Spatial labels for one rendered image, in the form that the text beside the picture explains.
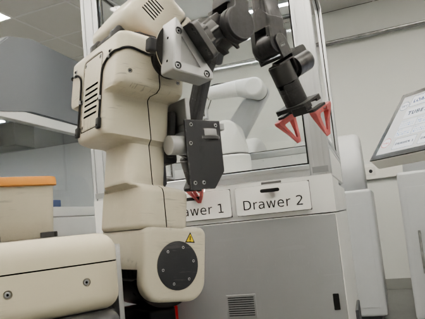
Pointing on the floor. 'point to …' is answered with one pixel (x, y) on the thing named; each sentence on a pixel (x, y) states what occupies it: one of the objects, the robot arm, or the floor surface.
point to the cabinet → (277, 269)
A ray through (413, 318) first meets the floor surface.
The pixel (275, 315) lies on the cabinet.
